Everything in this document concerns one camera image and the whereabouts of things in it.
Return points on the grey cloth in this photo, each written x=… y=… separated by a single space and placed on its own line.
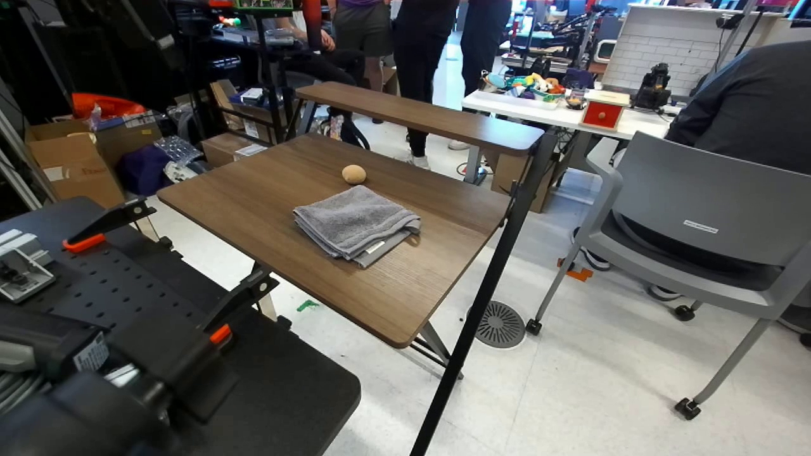
x=355 y=225

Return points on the beige ball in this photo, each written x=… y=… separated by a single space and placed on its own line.
x=354 y=173

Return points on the black robot base cover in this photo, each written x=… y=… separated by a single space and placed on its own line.
x=77 y=413

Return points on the cardboard box under bench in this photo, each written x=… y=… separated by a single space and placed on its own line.
x=508 y=173

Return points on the long wooden bench table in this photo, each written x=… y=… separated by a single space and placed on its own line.
x=422 y=114

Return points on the black metal table legs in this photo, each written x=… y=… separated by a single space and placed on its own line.
x=432 y=346

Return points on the round grey floor drain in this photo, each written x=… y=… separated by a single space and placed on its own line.
x=501 y=326

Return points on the white table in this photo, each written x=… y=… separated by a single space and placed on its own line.
x=541 y=114

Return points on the standing person black clothes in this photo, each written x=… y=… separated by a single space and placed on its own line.
x=426 y=51

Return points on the pile of colourful toys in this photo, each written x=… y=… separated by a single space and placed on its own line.
x=532 y=85

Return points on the small cardboard box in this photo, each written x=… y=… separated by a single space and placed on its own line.
x=228 y=149

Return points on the orange black bar clamp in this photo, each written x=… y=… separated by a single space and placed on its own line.
x=104 y=221
x=228 y=312

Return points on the standing person in shorts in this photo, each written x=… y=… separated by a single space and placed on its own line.
x=364 y=35

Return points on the standing person dark trousers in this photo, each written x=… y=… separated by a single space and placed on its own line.
x=485 y=35

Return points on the black perforated board table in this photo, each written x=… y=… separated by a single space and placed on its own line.
x=280 y=396

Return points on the red box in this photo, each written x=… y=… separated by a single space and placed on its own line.
x=601 y=114

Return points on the dark blue bag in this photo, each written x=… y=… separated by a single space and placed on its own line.
x=143 y=168

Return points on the black device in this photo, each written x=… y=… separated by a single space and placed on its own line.
x=653 y=85

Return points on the grey plastic chair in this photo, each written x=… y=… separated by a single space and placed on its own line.
x=701 y=218

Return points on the white panel board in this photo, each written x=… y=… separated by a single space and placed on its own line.
x=668 y=41

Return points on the orange bag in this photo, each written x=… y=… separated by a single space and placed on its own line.
x=104 y=105

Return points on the large cardboard box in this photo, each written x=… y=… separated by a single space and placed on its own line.
x=71 y=165

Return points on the seated person grey shirt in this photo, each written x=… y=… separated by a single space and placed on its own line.
x=750 y=103

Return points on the printed photo card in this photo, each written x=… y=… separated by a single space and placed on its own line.
x=20 y=275

